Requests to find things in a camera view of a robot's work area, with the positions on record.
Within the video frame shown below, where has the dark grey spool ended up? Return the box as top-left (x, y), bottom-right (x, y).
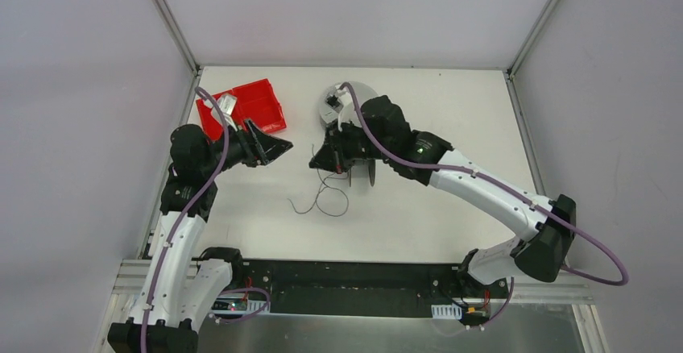
top-left (347, 160), bottom-right (376, 188)

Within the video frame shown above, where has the white perforated spool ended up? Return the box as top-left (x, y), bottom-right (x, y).
top-left (318, 81), bottom-right (379, 128)

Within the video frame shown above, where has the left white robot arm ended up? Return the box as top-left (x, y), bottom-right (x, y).
top-left (106, 121), bottom-right (293, 352)

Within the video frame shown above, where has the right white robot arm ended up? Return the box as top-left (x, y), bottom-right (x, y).
top-left (309, 94), bottom-right (576, 297)

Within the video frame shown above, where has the red plastic bin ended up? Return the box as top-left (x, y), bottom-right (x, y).
top-left (195, 79), bottom-right (287, 141)

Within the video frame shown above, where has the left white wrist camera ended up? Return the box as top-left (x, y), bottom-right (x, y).
top-left (213, 93), bottom-right (238, 130)

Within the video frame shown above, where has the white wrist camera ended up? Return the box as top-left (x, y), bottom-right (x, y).
top-left (213, 93), bottom-right (238, 130)
top-left (324, 91), bottom-right (345, 114)

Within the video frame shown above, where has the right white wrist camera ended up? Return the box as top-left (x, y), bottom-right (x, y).
top-left (324, 91), bottom-right (345, 114)

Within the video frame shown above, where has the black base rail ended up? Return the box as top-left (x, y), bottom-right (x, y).
top-left (230, 259), bottom-right (508, 318)

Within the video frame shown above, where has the left white cable duct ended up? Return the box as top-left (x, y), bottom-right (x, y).
top-left (211, 297), bottom-right (270, 318)

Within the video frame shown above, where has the white cable duct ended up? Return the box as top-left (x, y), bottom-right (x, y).
top-left (211, 297), bottom-right (270, 318)
top-left (431, 304), bottom-right (462, 320)

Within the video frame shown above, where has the right white cable duct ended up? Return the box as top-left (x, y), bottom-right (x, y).
top-left (431, 304), bottom-right (462, 320)

